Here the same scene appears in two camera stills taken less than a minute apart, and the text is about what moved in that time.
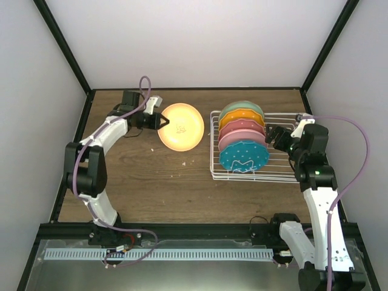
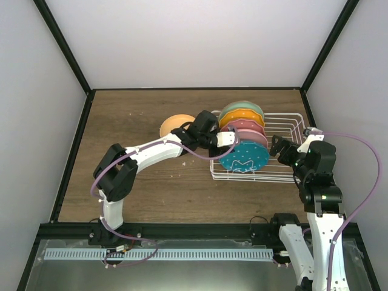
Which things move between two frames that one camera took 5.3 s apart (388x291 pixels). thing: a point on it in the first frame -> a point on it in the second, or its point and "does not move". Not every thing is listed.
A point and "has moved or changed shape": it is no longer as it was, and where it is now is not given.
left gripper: [155, 124] -> [218, 152]
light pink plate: [236, 135] does not move
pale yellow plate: [185, 129] has moved or changed shape
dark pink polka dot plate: [240, 124] does not move
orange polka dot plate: [240, 114] does not move
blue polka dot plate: [244, 156] does not move
